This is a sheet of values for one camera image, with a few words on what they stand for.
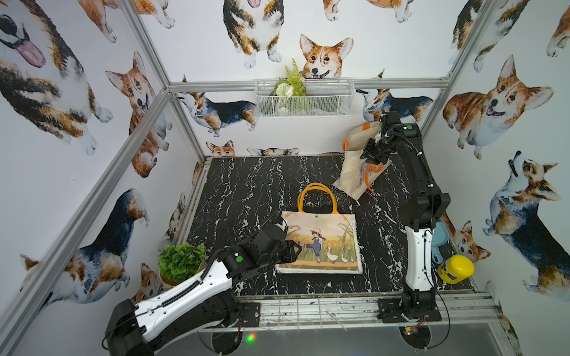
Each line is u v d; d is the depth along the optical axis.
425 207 0.58
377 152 0.78
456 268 0.73
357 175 1.01
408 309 0.68
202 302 0.48
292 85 0.82
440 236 0.93
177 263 0.69
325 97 0.92
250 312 0.76
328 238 0.90
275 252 0.60
